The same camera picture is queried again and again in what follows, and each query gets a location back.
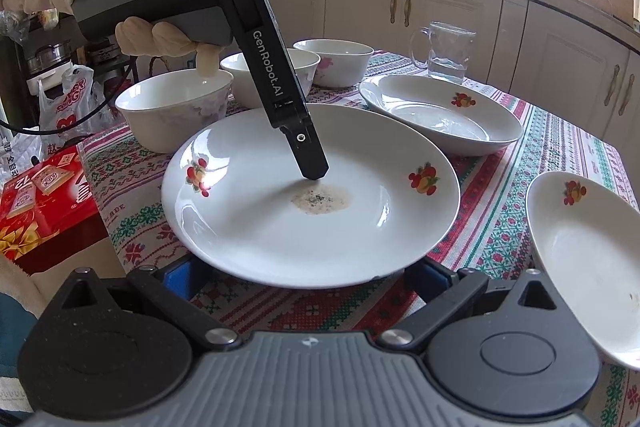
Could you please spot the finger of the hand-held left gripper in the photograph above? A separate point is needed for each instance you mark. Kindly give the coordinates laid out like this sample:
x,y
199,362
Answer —
x,y
310,152

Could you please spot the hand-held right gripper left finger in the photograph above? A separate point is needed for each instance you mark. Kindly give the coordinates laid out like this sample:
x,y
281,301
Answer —
x,y
177,282

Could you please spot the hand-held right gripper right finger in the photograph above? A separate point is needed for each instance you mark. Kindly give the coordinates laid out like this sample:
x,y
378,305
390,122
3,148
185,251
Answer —
x,y
432,282

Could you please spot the large stained white plate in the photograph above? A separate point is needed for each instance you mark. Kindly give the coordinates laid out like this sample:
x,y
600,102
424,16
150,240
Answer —
x,y
250,217

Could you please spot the white bowl with faint print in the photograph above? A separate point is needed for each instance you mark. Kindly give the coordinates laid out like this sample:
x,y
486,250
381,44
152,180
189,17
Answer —
x,y
170,122

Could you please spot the white bowl with pink flowers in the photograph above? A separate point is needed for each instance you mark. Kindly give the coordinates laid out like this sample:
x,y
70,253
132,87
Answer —
x,y
345,67

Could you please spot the patterned red green tablecloth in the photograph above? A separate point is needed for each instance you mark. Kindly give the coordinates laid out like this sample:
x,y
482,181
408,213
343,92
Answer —
x,y
500,207

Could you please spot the cream kitchen cabinet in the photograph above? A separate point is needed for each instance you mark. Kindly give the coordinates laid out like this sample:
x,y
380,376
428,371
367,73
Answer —
x,y
360,7

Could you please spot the white plate with fruit print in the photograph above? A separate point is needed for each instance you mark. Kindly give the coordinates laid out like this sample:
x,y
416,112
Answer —
x,y
425,117
590,257

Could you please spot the red gift box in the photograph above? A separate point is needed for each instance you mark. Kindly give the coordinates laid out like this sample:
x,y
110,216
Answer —
x,y
50,217

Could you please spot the black metal rack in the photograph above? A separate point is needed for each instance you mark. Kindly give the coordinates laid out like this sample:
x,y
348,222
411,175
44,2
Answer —
x,y
110,62

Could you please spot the clear glass mug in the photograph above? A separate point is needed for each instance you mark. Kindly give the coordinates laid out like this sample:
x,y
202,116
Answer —
x,y
450,62

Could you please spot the white plastic bag red print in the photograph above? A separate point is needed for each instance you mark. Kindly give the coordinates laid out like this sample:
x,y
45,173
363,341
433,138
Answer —
x,y
65,107

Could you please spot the steel pot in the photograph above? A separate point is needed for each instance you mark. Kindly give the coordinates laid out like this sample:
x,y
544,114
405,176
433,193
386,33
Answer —
x,y
47,57

